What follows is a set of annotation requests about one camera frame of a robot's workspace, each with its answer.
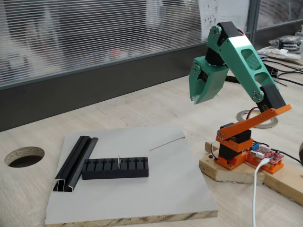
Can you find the white paper sheet on window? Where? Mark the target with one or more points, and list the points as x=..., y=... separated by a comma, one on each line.
x=225, y=11

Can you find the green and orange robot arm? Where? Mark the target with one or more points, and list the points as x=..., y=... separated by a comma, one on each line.
x=234, y=54

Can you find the small metal blade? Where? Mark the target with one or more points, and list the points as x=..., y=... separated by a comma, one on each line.
x=118, y=160

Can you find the black flat strip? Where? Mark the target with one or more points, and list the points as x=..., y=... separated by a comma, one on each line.
x=233, y=79

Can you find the tape roll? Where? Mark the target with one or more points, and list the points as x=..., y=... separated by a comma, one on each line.
x=270, y=124

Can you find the long wooden plank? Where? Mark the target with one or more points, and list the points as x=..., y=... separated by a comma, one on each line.
x=284, y=184

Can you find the white paper pile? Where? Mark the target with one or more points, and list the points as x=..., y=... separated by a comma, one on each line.
x=281, y=53

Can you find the wooden base block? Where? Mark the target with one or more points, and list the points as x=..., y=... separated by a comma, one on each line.
x=227, y=176

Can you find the red controller board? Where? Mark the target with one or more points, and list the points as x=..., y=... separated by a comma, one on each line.
x=272, y=156

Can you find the black slotted holder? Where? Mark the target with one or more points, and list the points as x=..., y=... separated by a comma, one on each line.
x=113, y=175

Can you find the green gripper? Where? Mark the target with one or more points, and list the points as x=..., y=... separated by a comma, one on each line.
x=214, y=83

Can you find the black aluminium profile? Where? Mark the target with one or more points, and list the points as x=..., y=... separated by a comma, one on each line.
x=71, y=163

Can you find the grey chipboard panel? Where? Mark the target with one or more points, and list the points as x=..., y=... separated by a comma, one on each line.
x=142, y=194

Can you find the clear plastic bag with parts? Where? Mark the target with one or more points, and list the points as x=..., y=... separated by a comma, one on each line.
x=286, y=43

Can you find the dark round object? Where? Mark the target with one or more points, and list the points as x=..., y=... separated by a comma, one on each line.
x=301, y=153

